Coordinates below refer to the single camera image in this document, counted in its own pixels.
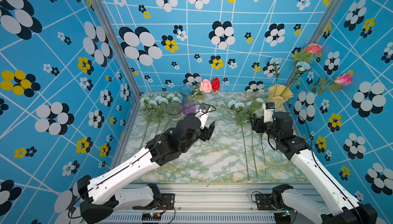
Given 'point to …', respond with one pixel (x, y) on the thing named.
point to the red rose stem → (215, 84)
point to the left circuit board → (151, 216)
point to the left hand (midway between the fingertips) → (210, 116)
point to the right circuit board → (284, 218)
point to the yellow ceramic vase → (277, 101)
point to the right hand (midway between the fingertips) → (259, 116)
